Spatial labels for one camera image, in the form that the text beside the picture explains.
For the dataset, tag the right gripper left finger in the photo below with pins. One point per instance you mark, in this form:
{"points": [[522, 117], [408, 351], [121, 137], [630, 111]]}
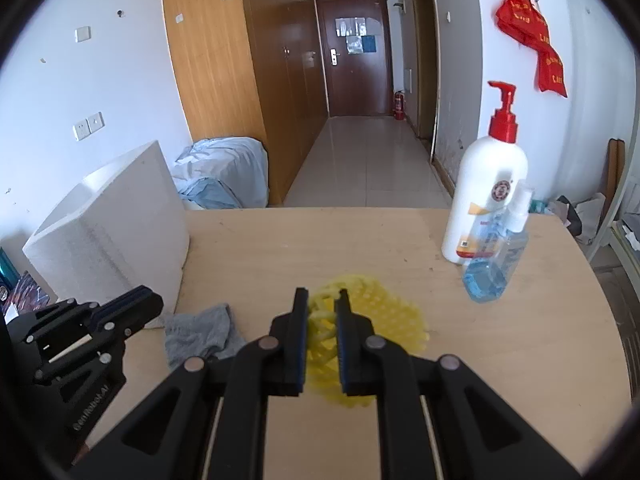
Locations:
{"points": [[207, 419]]}

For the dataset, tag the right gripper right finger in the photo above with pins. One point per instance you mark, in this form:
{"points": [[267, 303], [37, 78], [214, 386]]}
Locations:
{"points": [[438, 419]]}

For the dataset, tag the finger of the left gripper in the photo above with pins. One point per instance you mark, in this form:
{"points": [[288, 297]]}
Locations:
{"points": [[121, 317]]}

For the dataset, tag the colourful patterned cloth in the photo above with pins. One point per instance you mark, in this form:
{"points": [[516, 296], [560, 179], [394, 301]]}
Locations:
{"points": [[26, 296]]}

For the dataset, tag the grey sock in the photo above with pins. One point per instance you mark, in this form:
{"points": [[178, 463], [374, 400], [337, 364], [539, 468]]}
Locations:
{"points": [[211, 333]]}

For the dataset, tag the white styrofoam box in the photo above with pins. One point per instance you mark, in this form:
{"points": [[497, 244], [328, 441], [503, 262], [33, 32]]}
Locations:
{"points": [[122, 226]]}

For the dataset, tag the blue spray bottle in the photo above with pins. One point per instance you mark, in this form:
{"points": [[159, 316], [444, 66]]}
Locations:
{"points": [[501, 241]]}

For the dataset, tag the light blue bedsheet pile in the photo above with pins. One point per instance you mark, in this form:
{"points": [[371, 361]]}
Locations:
{"points": [[223, 173]]}

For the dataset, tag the white pump lotion bottle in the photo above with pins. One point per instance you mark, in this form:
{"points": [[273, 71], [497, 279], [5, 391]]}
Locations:
{"points": [[489, 171]]}

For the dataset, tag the wooden wardrobe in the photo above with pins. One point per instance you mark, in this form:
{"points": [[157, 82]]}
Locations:
{"points": [[251, 68]]}

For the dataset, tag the wooden board leaning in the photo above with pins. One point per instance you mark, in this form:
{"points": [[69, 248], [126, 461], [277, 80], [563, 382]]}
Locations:
{"points": [[614, 166]]}

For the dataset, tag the red fire extinguisher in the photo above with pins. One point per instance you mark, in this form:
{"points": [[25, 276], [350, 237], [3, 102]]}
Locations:
{"points": [[399, 106]]}

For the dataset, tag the dark brown entry door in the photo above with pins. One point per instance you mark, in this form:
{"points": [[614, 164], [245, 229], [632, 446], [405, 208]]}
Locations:
{"points": [[355, 38]]}

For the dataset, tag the red hanging banners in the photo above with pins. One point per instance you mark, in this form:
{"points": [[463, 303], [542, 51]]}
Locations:
{"points": [[519, 20]]}

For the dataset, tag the double wall socket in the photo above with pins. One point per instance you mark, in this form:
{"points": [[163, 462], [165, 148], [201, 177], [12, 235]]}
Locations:
{"points": [[87, 126]]}

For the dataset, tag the metal bunk bed frame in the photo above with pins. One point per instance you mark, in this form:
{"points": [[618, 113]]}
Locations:
{"points": [[620, 227]]}

